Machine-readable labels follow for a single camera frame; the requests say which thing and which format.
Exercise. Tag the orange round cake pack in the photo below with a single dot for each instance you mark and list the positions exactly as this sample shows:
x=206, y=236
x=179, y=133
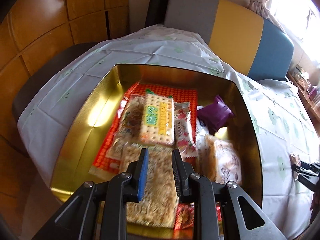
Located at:
x=223, y=163

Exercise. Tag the large orange snack bag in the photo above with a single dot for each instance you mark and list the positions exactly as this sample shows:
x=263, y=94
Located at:
x=104, y=166

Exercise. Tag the wooden side desk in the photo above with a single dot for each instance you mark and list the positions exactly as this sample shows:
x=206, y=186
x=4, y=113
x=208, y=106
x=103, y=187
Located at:
x=309, y=105

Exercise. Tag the red gold gift box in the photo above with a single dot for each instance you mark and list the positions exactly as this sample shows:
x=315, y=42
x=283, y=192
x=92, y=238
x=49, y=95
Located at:
x=97, y=114

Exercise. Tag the yellow green cracker pack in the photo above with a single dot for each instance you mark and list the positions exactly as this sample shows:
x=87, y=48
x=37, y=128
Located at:
x=157, y=126

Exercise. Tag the black rolled mat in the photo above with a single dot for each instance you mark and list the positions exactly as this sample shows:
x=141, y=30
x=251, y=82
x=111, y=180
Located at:
x=156, y=12

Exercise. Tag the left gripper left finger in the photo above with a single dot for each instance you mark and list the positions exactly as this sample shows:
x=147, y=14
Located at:
x=77, y=217

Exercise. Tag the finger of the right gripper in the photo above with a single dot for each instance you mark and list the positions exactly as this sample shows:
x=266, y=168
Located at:
x=306, y=165
x=297, y=170

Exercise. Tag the grey yellow blue sofa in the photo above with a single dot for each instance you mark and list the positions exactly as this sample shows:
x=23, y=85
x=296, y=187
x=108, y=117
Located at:
x=241, y=38

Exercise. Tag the pink rose candy pack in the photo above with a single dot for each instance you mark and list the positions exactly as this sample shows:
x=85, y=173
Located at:
x=183, y=130

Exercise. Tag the white ba zhen snack pack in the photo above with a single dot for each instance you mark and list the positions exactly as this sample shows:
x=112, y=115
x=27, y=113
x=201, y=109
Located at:
x=295, y=160

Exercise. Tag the tissue box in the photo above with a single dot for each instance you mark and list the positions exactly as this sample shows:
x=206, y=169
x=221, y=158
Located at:
x=301, y=77

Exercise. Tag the red wedding candy pack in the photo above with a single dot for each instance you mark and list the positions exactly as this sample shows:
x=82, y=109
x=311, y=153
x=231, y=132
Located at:
x=184, y=216

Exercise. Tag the white green patterned tablecloth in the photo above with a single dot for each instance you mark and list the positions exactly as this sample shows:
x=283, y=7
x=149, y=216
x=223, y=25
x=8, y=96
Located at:
x=279, y=118

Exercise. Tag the purple snack pouch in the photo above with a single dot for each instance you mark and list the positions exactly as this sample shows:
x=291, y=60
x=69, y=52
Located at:
x=216, y=114

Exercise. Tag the puffed rice bar pack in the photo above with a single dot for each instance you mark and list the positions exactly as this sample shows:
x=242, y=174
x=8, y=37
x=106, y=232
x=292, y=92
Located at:
x=159, y=203

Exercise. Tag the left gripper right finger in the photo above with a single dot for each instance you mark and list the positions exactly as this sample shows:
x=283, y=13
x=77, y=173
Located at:
x=242, y=218

